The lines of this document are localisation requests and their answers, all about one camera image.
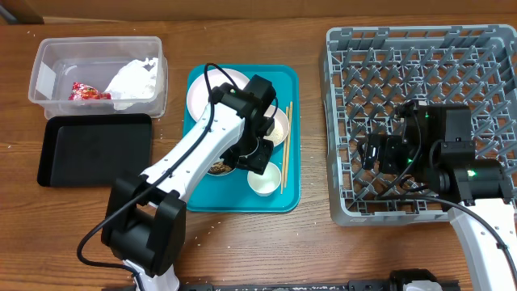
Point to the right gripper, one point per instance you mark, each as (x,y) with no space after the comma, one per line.
(388,145)

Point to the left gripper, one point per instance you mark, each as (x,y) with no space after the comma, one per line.
(258,162)

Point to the pink bowl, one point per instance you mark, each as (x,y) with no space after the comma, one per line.
(281,117)

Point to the small white cup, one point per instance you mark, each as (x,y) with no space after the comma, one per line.
(266,183)

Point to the white tissue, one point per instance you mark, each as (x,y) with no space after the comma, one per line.
(136,80)

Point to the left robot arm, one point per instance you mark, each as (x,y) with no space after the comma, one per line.
(145,223)

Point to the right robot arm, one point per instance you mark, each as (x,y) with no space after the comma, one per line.
(435,160)

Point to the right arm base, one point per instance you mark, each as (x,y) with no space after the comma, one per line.
(414,280)

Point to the grey dishwasher rack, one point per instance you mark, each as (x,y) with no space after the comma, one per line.
(368,71)

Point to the grey bowl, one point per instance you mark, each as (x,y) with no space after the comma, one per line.
(220,169)

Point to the food scraps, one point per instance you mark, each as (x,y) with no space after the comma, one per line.
(220,167)

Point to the teal serving tray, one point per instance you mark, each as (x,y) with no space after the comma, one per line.
(231,193)

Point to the right wooden chopstick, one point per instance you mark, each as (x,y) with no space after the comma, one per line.
(287,151)

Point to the large white plate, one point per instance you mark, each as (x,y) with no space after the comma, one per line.
(197,94)

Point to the black tray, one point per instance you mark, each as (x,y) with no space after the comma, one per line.
(94,150)

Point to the clear plastic bin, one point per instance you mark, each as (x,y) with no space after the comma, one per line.
(94,61)

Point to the red snack wrapper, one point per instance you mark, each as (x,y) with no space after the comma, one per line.
(81,91)

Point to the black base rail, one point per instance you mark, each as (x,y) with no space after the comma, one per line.
(353,285)

